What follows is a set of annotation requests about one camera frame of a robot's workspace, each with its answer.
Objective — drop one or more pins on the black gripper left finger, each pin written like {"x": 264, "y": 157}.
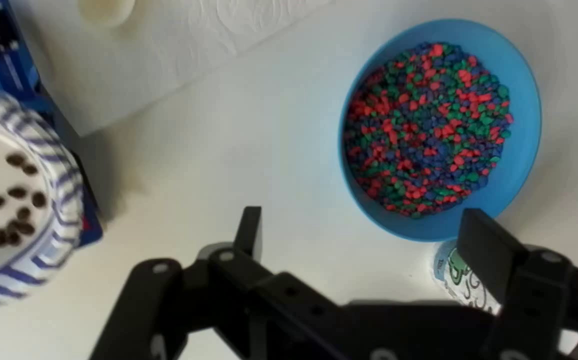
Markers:
{"x": 255, "y": 312}

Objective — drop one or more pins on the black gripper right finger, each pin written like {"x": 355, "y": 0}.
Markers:
{"x": 535, "y": 287}

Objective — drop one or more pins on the floral paper cup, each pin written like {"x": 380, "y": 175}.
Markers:
{"x": 460, "y": 283}

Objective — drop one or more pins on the blue bowl of colourful beads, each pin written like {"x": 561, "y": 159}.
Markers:
{"x": 444, "y": 116}

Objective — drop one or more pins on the blue white patterned paper bowl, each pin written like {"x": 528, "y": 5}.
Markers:
{"x": 40, "y": 201}

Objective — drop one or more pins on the white paper napkin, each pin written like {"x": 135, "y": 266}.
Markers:
{"x": 100, "y": 76}

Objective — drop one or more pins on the white plastic spoon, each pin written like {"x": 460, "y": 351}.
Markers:
{"x": 107, "y": 12}

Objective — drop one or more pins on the blue cookie package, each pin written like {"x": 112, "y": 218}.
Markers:
{"x": 19, "y": 74}

